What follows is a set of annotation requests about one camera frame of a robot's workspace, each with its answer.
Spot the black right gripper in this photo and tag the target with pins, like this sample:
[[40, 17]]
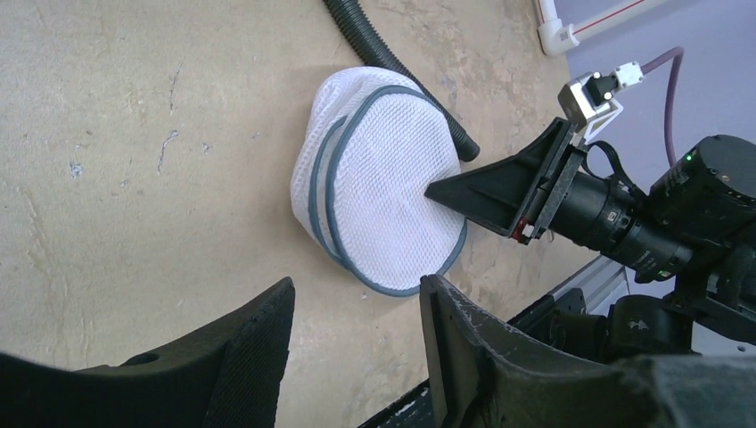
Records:
[[542, 187]]

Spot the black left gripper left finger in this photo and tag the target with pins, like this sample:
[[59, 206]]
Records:
[[227, 373]]

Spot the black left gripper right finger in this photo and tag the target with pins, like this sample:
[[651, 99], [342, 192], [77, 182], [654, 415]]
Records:
[[484, 372]]

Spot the white mesh laundry bag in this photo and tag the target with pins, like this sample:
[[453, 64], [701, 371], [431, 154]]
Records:
[[373, 144]]

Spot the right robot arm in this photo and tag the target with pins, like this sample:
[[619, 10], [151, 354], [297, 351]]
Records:
[[695, 226]]

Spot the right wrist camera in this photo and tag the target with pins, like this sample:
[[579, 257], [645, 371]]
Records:
[[590, 101]]

